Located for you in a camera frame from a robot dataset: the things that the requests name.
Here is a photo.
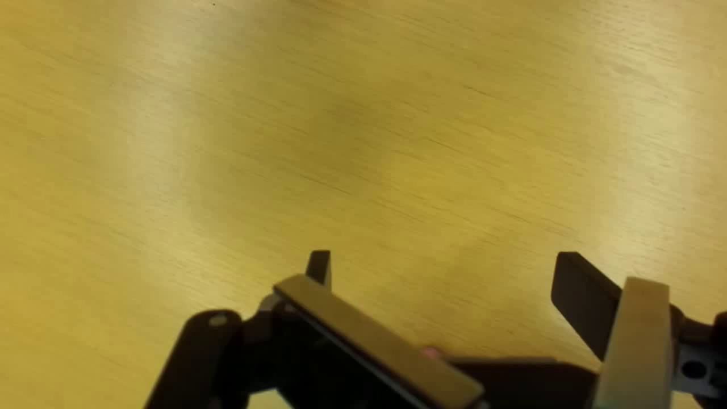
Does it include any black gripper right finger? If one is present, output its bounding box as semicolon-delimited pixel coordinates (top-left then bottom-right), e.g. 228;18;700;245
551;250;727;409

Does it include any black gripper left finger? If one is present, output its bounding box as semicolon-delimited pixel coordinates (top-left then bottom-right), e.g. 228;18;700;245
144;248;487;409

